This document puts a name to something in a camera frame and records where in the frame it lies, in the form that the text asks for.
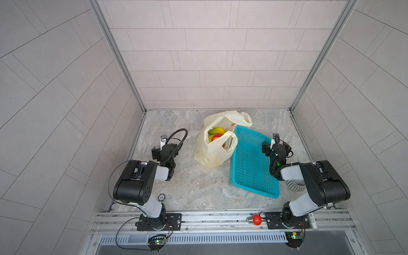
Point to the right circuit board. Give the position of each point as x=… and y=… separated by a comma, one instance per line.
x=295, y=239

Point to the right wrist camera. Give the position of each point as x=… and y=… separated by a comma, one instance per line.
x=275, y=141

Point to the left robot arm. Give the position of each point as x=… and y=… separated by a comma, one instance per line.
x=135, y=184

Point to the red emergency stop button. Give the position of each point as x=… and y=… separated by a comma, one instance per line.
x=255, y=220

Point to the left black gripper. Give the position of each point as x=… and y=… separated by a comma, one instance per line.
x=155, y=152

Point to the aluminium mounting rail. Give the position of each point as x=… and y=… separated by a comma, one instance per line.
x=223, y=221

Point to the red apple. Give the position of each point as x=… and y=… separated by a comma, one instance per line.
x=216, y=136

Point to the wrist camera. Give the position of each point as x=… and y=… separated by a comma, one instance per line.
x=275, y=141
x=163, y=140

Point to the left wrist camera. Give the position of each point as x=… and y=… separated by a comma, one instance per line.
x=163, y=140

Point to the teal plastic basket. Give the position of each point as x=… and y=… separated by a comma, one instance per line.
x=249, y=168

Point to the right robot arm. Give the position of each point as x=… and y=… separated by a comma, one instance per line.
x=323, y=184

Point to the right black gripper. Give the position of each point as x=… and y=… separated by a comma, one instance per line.
x=268, y=149

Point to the yellow banana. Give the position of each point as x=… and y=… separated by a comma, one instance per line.
x=216, y=130

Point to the left circuit board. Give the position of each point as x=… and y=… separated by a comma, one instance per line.
x=160, y=239

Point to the small black ring marker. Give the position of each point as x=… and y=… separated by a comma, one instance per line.
x=161, y=197

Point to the cream plastic bag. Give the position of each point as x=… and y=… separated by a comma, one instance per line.
x=214, y=154

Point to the circuit board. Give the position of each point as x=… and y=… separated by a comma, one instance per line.
x=295, y=239
x=160, y=239

